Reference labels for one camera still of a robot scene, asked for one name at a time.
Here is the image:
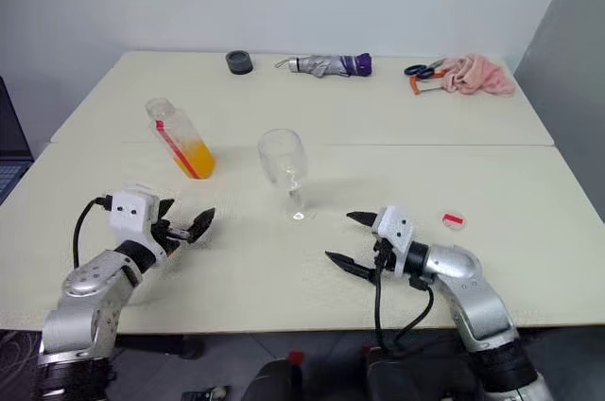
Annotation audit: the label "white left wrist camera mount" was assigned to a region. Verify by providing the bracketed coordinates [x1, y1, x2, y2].
[108, 184, 170, 263]

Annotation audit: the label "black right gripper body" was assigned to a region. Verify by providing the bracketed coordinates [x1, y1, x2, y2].
[372, 236, 397, 280]

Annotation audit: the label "tangled white cables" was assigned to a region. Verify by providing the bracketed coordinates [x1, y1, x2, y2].
[0, 328, 44, 376]

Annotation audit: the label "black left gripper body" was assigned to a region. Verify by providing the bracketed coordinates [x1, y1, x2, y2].
[149, 218, 191, 256]

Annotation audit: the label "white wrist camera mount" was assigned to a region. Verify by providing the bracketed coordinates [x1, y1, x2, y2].
[371, 205, 418, 278]
[108, 184, 170, 263]

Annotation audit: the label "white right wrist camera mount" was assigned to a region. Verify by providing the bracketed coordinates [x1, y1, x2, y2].
[371, 205, 418, 278]

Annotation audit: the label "dark laptop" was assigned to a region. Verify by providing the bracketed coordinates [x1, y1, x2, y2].
[0, 77, 34, 204]

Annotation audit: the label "clear bottle with orange drink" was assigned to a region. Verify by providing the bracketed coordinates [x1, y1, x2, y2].
[145, 96, 217, 181]

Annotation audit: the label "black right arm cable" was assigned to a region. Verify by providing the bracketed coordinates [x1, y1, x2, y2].
[373, 272, 436, 360]

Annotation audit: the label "folded silver purple umbrella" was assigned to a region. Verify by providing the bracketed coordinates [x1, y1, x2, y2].
[273, 52, 373, 78]

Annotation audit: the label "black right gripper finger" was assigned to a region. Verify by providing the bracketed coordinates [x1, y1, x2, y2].
[324, 251, 380, 282]
[345, 210, 380, 229]

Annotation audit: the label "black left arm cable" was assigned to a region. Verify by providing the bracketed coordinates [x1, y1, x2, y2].
[72, 195, 113, 270]

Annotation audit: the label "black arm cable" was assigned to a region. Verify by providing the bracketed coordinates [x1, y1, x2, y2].
[72, 195, 113, 270]
[373, 272, 436, 360]

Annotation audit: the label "clear wine glass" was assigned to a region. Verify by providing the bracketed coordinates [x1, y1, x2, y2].
[257, 128, 319, 225]

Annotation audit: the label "black round lid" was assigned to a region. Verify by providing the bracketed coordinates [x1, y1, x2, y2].
[225, 50, 255, 75]

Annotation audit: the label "dark rounded shape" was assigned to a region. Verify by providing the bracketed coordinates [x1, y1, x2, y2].
[245, 351, 304, 401]

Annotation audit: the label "small black device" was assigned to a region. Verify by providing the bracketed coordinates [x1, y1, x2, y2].
[181, 385, 229, 401]

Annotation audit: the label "pink towel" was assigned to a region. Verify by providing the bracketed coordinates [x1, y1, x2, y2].
[441, 54, 516, 98]

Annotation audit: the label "blue handled scissors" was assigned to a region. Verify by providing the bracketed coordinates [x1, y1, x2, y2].
[404, 58, 448, 79]

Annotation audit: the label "grey partition panel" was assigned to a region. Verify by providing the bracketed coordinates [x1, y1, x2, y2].
[512, 0, 605, 223]

